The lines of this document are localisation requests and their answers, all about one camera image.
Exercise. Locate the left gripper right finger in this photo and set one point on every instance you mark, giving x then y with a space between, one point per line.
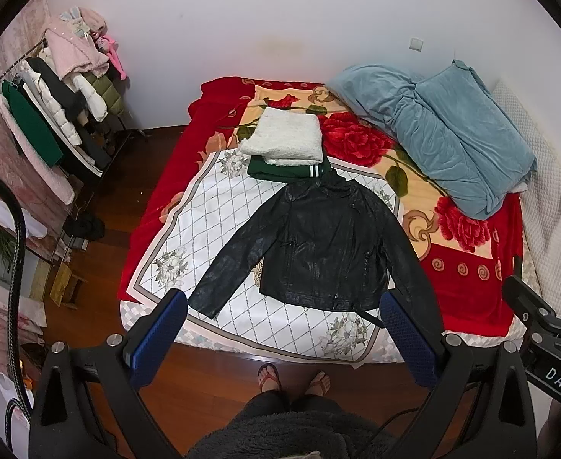
500 422

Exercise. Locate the green folded garment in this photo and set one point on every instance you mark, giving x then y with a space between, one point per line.
259 169

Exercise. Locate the pink floral curtain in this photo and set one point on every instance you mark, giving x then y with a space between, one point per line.
17 169

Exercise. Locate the small wooden stool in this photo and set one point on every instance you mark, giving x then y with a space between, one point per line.
66 286

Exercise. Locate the light blue duvet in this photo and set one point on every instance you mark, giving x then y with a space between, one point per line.
449 125

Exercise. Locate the right foot in sandal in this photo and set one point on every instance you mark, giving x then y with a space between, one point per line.
320 385

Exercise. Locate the red floral blanket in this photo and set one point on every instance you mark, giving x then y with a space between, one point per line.
205 195

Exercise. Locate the white fluffy folded garment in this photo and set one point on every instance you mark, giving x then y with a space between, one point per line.
284 138

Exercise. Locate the white quilted mattress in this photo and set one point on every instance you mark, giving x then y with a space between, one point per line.
541 202

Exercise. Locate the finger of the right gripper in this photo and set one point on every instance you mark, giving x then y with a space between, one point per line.
530 308

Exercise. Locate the black leather jacket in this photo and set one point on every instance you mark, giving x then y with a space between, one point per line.
329 244

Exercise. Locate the black fleece person torso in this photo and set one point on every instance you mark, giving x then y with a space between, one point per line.
272 425

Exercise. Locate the foot in sandal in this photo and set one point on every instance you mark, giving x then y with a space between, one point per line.
320 385
268 379

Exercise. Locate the white wall switch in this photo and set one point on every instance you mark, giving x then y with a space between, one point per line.
416 44

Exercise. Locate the left foot in sandal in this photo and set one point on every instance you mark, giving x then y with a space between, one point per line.
268 379

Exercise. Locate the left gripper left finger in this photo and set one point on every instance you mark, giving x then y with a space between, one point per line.
65 423

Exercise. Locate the clothes rack with garments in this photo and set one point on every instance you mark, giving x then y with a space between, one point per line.
66 98

